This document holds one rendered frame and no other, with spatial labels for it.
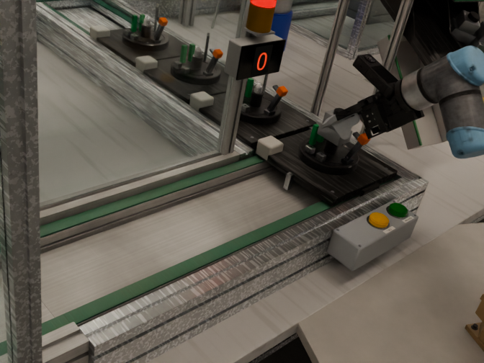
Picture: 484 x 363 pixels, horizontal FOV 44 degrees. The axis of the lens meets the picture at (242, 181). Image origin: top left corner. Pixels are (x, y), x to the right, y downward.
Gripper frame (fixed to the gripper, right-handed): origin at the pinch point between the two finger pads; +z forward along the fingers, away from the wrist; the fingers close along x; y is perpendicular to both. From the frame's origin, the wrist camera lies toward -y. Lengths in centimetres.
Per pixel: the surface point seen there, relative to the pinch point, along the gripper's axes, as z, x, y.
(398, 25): -11.4, 19.0, -15.1
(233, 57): -2.7, -25.0, -17.1
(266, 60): -3.6, -17.8, -15.2
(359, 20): 44, 86, -38
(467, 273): -10.3, 8.8, 42.1
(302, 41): 69, 81, -42
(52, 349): -3, -77, 19
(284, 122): 19.1, 3.2, -5.3
